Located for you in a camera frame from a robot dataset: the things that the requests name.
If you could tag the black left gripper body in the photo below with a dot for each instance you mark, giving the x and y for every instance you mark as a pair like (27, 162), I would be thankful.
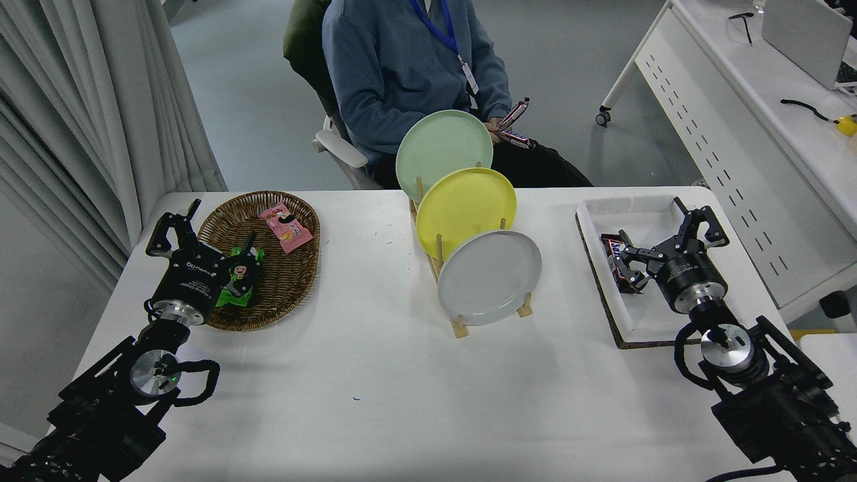
(191, 278)

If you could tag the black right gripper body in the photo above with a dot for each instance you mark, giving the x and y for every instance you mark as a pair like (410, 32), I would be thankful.
(689, 274)

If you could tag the grey plate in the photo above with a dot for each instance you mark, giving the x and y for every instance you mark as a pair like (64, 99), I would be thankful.
(489, 278)

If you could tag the brown snack bar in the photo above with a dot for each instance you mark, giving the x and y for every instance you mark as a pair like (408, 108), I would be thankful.
(517, 139)
(514, 114)

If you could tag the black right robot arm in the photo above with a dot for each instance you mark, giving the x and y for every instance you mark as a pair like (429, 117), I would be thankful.
(783, 415)

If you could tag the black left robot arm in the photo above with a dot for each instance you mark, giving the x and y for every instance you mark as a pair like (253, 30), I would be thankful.
(100, 415)

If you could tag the yellow plate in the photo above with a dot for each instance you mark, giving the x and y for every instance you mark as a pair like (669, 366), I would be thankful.
(462, 207)

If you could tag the wooden plate rack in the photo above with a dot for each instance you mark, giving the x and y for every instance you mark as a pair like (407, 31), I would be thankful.
(459, 328)

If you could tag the pale green plate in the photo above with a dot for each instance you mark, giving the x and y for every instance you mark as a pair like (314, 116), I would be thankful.
(435, 147)

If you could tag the person's hand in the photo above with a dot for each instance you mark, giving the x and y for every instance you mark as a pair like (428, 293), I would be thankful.
(499, 127)

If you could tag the brown snickers bar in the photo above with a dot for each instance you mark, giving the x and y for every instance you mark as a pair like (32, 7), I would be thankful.
(610, 248)

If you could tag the green snack packet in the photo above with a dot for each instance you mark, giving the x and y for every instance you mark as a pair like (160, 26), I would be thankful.
(223, 296)

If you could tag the white lined cork tray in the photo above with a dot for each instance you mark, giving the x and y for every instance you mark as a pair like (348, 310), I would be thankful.
(643, 214)

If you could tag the brown wicker basket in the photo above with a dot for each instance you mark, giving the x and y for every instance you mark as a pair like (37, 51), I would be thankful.
(288, 288)

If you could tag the pink snack packet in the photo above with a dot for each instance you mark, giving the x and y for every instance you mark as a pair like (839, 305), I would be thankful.
(292, 235)

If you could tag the white perforated desk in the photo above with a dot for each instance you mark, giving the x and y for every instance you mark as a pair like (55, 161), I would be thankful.
(736, 100)

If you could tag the green and white chair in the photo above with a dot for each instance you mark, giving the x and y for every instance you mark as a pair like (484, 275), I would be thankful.
(341, 150)

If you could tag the grey curtain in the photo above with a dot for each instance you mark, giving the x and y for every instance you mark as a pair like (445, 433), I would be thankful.
(67, 100)

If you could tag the yellow round object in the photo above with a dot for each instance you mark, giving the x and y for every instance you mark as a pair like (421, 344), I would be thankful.
(847, 125)

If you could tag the black glasses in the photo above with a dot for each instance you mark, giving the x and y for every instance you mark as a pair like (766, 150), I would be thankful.
(746, 27)

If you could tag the silver laptop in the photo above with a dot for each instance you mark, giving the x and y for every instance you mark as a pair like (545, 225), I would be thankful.
(803, 33)

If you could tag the person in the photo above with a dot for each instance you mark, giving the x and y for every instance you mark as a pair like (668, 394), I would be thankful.
(395, 67)

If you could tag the black and white post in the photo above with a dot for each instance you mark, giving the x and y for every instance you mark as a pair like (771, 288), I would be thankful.
(837, 308)

